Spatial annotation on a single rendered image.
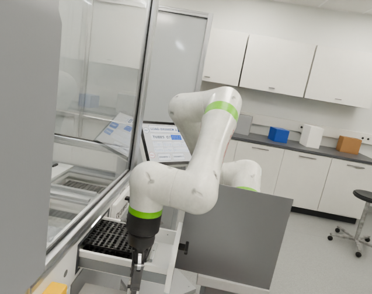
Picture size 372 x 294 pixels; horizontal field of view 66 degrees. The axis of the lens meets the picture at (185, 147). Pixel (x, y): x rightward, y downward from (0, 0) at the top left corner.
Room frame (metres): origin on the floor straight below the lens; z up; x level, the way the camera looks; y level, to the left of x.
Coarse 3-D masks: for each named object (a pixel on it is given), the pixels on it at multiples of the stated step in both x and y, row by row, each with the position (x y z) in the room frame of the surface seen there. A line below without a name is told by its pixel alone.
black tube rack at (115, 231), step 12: (96, 228) 0.97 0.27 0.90; (108, 228) 1.03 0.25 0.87; (120, 228) 1.00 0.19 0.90; (84, 240) 0.88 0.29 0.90; (96, 240) 0.89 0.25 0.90; (108, 240) 0.90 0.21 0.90; (120, 240) 0.91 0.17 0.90; (96, 252) 0.87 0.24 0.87; (108, 252) 0.88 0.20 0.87; (120, 252) 0.90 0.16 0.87
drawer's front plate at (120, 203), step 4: (128, 188) 1.33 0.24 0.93; (124, 192) 1.27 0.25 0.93; (128, 192) 1.32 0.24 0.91; (120, 196) 1.22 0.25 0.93; (124, 196) 1.25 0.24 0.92; (128, 196) 1.33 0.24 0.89; (116, 200) 1.17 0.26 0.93; (120, 200) 1.18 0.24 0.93; (124, 200) 1.26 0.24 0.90; (116, 204) 1.13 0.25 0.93; (120, 204) 1.19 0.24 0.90; (124, 204) 1.27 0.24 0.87; (128, 204) 1.35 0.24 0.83; (112, 208) 1.12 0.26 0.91; (116, 208) 1.13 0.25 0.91; (120, 208) 1.20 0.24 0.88; (124, 208) 1.28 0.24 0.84; (112, 212) 1.12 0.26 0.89; (116, 212) 1.14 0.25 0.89; (120, 212) 1.21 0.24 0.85; (112, 216) 1.12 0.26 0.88; (120, 216) 1.22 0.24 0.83
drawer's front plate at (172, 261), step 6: (180, 222) 1.07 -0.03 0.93; (180, 228) 1.02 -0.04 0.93; (180, 234) 0.99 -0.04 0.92; (174, 246) 0.89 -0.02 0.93; (174, 252) 0.86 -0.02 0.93; (174, 258) 0.82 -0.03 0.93; (174, 264) 0.79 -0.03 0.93; (168, 270) 0.79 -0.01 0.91; (168, 276) 0.79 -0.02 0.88; (168, 282) 0.79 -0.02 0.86; (168, 288) 0.79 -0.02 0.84
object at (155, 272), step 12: (156, 240) 1.05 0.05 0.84; (168, 240) 1.05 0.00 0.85; (84, 252) 0.82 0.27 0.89; (156, 252) 0.98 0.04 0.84; (168, 252) 0.99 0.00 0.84; (84, 264) 0.82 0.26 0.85; (96, 264) 0.82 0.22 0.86; (108, 264) 0.82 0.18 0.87; (120, 264) 0.82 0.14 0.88; (144, 264) 0.81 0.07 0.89; (156, 264) 0.91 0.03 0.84; (168, 264) 0.92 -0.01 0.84; (144, 276) 0.81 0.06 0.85; (156, 276) 0.81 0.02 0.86
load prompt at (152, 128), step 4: (152, 128) 1.83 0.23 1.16; (156, 128) 1.85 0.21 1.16; (160, 128) 1.87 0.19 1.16; (164, 128) 1.89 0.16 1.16; (168, 128) 1.91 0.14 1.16; (172, 128) 1.93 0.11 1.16; (176, 128) 1.95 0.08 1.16; (164, 132) 1.87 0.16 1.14; (168, 132) 1.89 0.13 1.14; (172, 132) 1.91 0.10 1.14; (176, 132) 1.93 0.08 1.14
